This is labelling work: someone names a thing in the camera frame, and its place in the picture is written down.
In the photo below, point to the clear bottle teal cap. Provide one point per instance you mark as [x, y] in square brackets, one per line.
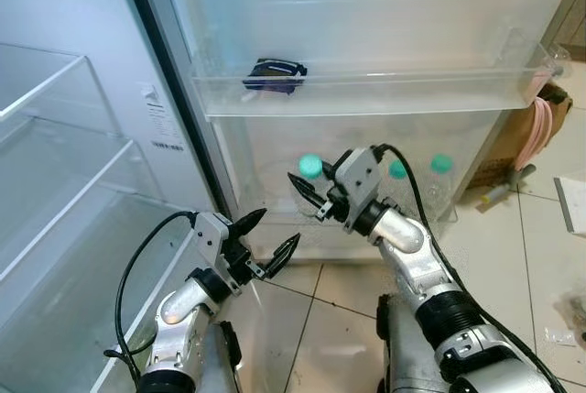
[398, 169]
[442, 163]

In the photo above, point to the clear bag black parts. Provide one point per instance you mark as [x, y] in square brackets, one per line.
[575, 312]

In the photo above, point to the white fridge label sticker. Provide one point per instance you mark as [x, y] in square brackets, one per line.
[157, 123]

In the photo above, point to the brown cardboard box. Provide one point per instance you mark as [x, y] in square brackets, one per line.
[513, 146]

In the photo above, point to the silver fridge cabinet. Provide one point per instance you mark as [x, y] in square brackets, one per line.
[82, 8]

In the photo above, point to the black blue packet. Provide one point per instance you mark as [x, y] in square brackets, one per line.
[275, 74]

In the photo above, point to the clear fridge shelf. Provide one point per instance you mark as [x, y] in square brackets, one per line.
[46, 91]

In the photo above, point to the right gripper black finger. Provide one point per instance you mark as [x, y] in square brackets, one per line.
[307, 191]
[326, 212]

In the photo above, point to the silver left arm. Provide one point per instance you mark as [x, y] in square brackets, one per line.
[179, 320]

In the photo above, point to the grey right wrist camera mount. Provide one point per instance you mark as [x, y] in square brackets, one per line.
[357, 178]

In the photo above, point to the brown wooden cabinet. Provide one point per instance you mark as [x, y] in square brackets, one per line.
[577, 17]

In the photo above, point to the white plastic rack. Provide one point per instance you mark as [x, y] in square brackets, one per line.
[572, 205]

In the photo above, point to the small clear packet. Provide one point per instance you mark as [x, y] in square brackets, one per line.
[558, 336]

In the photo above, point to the silver right arm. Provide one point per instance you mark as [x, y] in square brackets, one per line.
[417, 265]

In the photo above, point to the clear fridge door bin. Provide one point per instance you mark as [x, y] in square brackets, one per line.
[265, 150]
[412, 91]

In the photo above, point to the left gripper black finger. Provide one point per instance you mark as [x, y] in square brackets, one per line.
[284, 256]
[249, 223]

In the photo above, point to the grey metal tool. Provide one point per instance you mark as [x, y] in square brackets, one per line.
[504, 193]

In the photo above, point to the silver right robot leg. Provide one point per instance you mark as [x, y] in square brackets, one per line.
[403, 347]

